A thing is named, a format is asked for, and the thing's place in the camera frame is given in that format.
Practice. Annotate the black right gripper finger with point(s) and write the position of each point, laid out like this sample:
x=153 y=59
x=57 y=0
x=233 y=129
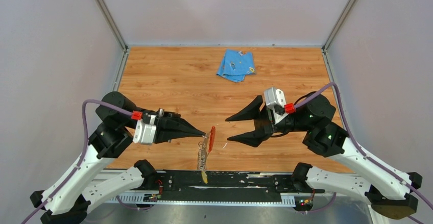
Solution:
x=252 y=138
x=249 y=112

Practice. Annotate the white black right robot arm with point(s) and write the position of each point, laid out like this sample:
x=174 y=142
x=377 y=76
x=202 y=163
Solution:
x=388 y=191

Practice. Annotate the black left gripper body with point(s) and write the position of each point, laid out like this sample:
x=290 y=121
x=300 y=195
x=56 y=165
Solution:
x=161 y=113

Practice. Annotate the blue folded cloth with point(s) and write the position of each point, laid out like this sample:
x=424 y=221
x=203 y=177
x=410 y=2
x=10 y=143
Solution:
x=236 y=65

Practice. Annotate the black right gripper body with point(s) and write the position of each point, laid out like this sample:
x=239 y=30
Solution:
x=265 y=119

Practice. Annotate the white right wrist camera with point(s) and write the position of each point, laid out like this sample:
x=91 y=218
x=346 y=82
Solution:
x=275 y=101

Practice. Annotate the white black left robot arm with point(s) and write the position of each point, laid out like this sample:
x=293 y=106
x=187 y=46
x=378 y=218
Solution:
x=74 y=196

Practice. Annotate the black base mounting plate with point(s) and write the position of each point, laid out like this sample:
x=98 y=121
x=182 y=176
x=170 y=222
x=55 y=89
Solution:
x=223 y=186

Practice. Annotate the metal keyring plate with spring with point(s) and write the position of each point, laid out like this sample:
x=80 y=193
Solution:
x=205 y=148

